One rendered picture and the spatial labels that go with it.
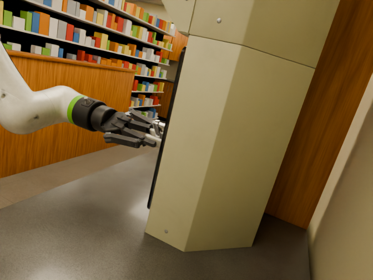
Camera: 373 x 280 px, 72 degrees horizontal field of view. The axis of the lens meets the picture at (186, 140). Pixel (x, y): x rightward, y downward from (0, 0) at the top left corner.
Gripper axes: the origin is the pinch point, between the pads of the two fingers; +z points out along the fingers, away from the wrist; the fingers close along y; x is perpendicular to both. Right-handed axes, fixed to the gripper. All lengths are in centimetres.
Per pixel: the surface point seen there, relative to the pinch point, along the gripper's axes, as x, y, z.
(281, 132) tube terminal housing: -6.8, 8.7, 28.0
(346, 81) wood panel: -5, 39, 40
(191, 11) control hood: -29.3, 10.2, 4.7
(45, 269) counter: 0.5, -36.6, -2.7
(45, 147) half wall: 151, 52, -189
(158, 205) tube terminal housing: 5.7, -14.2, 7.4
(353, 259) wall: 3.9, -8.2, 48.4
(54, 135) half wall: 147, 68, -189
